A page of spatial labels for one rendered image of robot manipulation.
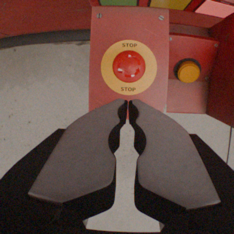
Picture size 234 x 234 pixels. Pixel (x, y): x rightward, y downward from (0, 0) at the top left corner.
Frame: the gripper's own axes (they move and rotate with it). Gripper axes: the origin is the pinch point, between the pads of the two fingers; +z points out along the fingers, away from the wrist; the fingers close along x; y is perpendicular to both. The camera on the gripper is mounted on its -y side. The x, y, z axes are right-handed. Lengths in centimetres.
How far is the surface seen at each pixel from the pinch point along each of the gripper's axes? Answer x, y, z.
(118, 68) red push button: -1.3, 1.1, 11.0
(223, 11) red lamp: 11.9, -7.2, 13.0
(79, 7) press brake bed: -13.5, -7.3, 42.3
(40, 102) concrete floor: -50, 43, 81
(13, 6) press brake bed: -30.2, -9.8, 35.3
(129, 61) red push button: 0.1, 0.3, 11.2
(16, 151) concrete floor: -71, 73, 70
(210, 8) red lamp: 9.9, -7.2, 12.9
